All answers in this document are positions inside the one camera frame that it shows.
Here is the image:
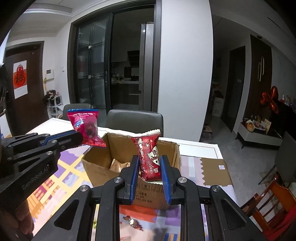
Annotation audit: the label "pink snack packet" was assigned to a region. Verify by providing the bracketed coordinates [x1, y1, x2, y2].
[67, 108, 106, 148]

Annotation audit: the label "red gold candy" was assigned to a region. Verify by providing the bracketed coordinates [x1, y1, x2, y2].
[123, 215, 143, 231]

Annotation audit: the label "red snack packet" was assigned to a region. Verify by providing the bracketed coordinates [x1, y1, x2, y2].
[131, 129, 162, 182]

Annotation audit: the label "person's left hand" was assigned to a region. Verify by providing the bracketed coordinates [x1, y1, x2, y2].
[1, 199, 34, 235]

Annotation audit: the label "grey dining chair left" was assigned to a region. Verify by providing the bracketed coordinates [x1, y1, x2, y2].
[61, 103, 92, 121]

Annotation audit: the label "grey dining chair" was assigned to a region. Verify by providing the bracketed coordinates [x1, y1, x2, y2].
[61, 103, 92, 121]
[106, 109, 164, 137]

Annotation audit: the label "white shoe rack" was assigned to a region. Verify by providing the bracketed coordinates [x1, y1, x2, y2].
[43, 90, 64, 118]

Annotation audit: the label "brown cardboard box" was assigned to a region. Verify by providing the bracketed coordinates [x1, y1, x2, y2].
[81, 132, 181, 210]

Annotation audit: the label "red wooden chair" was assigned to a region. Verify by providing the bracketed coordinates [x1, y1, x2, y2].
[241, 174, 295, 240]

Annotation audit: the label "grey dining chair centre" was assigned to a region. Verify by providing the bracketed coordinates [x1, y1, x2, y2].
[106, 109, 164, 137]

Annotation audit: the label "colourful patchwork tablecloth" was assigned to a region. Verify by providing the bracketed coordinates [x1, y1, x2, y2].
[34, 156, 243, 240]

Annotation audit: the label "grey chair right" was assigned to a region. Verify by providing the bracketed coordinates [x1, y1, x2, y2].
[258, 132, 296, 185]

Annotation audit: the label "red fu door poster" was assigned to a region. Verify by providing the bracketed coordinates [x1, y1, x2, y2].
[13, 60, 28, 99]

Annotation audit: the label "white low side table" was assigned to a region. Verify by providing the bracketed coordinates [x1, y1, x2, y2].
[235, 124, 282, 150]

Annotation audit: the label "glass sliding door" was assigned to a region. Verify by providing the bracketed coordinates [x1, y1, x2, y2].
[67, 14, 112, 114]

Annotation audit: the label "white box in hallway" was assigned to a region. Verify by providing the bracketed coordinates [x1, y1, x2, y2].
[212, 97, 224, 118]

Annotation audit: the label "red heart balloons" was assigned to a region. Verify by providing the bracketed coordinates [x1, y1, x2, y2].
[260, 86, 279, 113]

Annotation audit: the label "white wall intercom panel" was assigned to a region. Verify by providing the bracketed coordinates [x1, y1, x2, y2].
[46, 69, 54, 80]

